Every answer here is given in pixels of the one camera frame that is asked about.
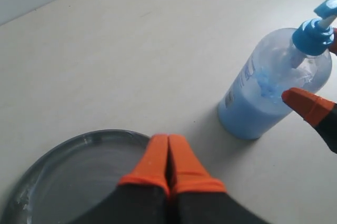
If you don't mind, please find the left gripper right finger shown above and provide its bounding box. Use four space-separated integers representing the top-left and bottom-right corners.
168 135 266 224

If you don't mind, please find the blue pump lotion bottle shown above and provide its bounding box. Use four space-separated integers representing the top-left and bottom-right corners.
217 0 336 140

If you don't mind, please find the round steel plate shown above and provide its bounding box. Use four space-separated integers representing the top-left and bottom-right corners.
1 129 150 223

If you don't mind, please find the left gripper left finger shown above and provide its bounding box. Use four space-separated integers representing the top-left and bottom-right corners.
71 134 169 224

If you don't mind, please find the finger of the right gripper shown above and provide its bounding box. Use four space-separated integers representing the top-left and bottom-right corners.
329 28 337 55
281 87 336 153

